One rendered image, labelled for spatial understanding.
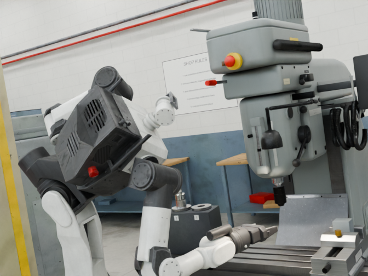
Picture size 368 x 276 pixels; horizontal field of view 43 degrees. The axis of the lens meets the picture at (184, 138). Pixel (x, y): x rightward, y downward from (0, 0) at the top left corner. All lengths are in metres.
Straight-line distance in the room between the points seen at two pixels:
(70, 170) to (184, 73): 5.60
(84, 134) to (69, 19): 7.20
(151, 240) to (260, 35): 0.77
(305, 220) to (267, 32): 0.96
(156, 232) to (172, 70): 5.85
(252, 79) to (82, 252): 0.87
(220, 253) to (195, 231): 0.49
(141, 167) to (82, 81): 7.06
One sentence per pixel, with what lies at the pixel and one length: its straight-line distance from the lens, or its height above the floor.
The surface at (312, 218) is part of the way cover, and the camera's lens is 2.23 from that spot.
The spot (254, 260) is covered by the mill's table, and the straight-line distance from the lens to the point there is 1.95.
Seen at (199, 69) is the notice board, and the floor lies 2.14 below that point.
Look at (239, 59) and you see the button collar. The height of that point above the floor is 1.76.
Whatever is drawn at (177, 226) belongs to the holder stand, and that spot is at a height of 1.11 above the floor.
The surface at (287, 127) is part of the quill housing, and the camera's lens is 1.78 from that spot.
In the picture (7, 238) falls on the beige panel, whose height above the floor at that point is 1.02.
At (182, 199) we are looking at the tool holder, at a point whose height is 1.22.
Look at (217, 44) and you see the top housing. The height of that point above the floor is 1.83.
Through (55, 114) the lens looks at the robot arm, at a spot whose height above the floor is 1.67.
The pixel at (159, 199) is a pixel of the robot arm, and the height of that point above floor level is 1.36.
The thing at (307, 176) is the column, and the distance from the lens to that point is 2.25.
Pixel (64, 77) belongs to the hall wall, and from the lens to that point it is 8.78.
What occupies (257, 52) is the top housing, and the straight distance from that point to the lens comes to 1.64.
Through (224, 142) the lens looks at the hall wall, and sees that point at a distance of 6.80.
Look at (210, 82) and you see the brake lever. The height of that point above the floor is 1.70.
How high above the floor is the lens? 1.63
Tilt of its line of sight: 4 degrees down
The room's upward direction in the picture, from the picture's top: 9 degrees counter-clockwise
